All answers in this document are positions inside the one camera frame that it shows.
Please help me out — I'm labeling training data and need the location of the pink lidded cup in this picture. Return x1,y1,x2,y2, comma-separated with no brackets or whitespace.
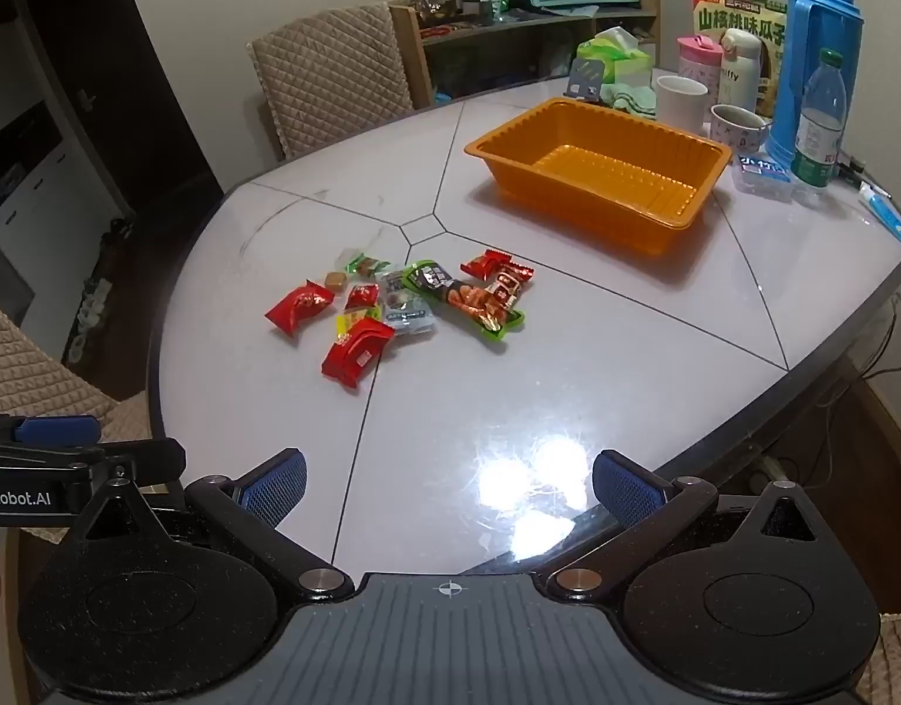
675,34,725,100

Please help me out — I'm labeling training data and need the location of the grey phone stand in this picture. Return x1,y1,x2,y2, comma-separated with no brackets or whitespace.
564,59,606,100

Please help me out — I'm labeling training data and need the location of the patterned mug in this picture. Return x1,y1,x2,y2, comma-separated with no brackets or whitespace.
709,104,773,159

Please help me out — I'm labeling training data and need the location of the blue white toothpaste tube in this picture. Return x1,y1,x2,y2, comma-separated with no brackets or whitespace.
858,180,901,258

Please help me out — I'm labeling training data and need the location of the orange plastic tray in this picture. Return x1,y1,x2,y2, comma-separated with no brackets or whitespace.
463,98,734,260

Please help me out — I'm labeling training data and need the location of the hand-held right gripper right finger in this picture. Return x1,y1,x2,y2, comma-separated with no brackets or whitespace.
539,448,826,607

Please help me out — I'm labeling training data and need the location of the grey clear snack packet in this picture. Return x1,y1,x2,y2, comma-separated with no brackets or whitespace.
381,268,438,337

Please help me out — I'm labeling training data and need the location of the green tissue pack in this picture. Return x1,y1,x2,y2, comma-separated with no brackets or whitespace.
575,25,653,85

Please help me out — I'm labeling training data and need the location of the green sausage snack packet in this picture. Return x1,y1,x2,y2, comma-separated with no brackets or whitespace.
402,259,529,345

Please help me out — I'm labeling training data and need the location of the yellow candy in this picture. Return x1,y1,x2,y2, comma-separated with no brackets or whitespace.
335,310,382,343

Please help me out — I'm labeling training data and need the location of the green cloth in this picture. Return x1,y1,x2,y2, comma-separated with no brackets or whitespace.
599,80,657,119

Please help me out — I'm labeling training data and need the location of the beige quilted chair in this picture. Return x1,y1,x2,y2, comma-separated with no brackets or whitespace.
858,609,901,705
246,2,416,160
0,290,158,456

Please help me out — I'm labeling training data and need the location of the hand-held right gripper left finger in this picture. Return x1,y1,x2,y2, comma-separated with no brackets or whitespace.
76,448,356,607

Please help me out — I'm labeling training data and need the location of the wooden shelf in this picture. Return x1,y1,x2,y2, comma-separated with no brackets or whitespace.
388,0,662,110

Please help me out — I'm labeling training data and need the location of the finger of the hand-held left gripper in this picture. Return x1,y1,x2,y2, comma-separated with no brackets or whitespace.
0,438,187,489
0,415,103,449

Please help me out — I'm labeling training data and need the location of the green yellow seed bag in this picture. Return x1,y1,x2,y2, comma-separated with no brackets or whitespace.
691,0,789,119

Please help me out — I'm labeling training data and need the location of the white mug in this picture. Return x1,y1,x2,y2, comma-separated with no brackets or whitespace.
654,75,710,137

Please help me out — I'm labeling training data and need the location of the large red snack packet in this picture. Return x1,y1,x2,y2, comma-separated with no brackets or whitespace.
320,319,396,389

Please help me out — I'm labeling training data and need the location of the white thermos bottle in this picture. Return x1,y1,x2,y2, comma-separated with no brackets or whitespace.
718,28,761,115

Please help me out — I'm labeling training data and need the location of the blue thermos jug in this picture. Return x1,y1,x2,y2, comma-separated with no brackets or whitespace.
766,0,866,170

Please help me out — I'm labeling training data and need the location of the clear water bottle green label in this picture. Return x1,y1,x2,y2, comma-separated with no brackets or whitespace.
790,49,846,192

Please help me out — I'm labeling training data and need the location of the black cable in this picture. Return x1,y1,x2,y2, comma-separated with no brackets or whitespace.
854,292,901,412

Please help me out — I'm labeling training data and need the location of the small blue tissue packet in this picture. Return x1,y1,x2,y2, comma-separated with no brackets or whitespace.
733,154,793,201

